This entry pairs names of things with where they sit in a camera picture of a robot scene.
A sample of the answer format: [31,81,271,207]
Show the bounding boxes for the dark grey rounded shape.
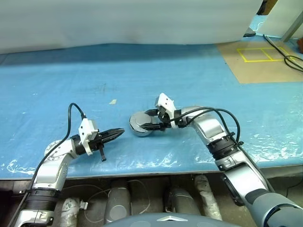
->
[104,181,132,223]
[165,188,202,216]

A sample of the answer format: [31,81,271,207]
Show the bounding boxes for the brown cardboard sheet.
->
[217,40,303,84]

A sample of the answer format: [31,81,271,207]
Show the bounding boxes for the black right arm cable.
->
[169,107,276,192]

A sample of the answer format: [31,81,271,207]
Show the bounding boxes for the white wrapped bundle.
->
[59,198,80,227]

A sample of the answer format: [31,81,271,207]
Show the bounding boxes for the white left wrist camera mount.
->
[78,119,99,156]

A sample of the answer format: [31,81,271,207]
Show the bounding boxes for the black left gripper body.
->
[89,132,107,163]

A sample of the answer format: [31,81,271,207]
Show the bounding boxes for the aluminium frame post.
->
[281,0,303,42]

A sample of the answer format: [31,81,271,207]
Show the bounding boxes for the white wrapped table leg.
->
[194,174,223,220]

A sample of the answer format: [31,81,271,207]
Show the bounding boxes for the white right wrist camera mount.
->
[155,93,177,130]

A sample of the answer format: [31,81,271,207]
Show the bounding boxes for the thin white wire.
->
[62,179,152,221]

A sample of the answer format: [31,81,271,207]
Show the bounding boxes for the yellow tape squares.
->
[237,47,296,63]

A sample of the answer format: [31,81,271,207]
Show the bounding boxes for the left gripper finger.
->
[104,133,124,144]
[100,128,125,138]

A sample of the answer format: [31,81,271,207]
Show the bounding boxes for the white board panel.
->
[257,0,303,40]

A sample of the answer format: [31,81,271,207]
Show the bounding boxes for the blue plastic table cover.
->
[0,42,303,182]

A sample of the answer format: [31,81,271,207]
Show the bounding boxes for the grey robot torso silver diamond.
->
[101,212,244,227]

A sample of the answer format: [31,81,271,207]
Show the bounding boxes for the silver ribbed motor lid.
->
[129,111,156,131]

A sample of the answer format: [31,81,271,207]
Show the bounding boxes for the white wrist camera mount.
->
[155,93,177,130]
[78,119,99,156]

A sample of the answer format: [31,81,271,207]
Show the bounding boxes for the white backdrop sheet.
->
[0,0,263,56]

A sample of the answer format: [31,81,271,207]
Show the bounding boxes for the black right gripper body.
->
[158,106,171,131]

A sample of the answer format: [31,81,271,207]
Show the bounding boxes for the black floor cable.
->
[263,34,303,71]

